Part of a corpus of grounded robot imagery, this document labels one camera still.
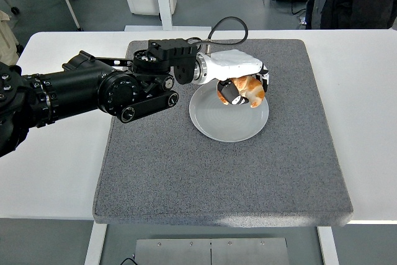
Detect grey round plate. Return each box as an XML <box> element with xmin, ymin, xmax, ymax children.
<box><xmin>188</xmin><ymin>82</ymin><xmax>269</xmax><ymax>143</ymax></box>

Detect golden croissant bread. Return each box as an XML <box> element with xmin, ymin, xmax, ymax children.
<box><xmin>218</xmin><ymin>75</ymin><xmax>267</xmax><ymax>109</ymax></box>

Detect white table leg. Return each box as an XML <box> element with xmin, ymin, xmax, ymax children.
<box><xmin>83</xmin><ymin>224</ymin><xmax>108</xmax><ymax>265</ymax></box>
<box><xmin>316</xmin><ymin>226</ymin><xmax>341</xmax><ymax>265</ymax></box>

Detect grey metal plate with screws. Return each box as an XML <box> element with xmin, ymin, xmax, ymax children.
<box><xmin>134</xmin><ymin>237</ymin><xmax>290</xmax><ymax>265</ymax></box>

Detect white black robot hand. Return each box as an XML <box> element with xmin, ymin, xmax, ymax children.
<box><xmin>203</xmin><ymin>49</ymin><xmax>270</xmax><ymax>106</ymax></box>

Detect grey felt mat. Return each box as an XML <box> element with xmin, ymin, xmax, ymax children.
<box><xmin>92</xmin><ymin>38</ymin><xmax>354</xmax><ymax>228</ymax></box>

